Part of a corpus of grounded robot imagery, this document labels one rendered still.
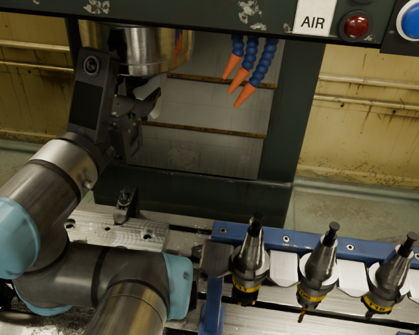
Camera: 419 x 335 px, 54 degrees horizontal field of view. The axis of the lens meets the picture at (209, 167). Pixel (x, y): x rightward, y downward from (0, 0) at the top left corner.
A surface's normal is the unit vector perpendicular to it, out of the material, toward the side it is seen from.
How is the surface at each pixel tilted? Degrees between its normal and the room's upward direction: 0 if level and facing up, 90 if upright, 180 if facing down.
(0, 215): 15
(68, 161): 32
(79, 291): 63
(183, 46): 90
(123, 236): 0
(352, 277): 0
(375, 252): 0
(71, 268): 25
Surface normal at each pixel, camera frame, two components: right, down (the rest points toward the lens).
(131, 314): 0.33, -0.88
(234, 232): 0.04, -0.77
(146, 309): 0.61, -0.72
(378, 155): -0.13, 0.63
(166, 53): 0.57, 0.55
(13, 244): 0.76, -0.20
